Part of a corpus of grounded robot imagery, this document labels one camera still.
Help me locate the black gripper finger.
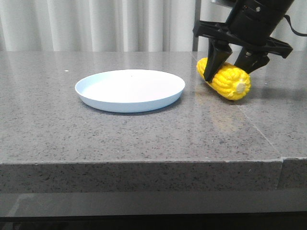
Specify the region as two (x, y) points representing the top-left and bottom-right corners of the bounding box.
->
(235, 47), (270, 74)
(203, 40), (232, 82)

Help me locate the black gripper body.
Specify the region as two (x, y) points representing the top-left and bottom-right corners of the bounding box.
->
(193, 0), (293, 58)

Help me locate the yellow plastic corn cob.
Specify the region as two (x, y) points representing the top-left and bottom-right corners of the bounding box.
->
(205, 62), (251, 101)

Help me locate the light blue round plate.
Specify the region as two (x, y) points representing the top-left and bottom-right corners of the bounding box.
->
(75, 69), (185, 113)

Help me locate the white pleated curtain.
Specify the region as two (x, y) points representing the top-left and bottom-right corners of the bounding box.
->
(0, 0), (307, 52)

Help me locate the black cable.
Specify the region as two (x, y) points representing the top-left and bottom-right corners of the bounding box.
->
(283, 14), (307, 37)

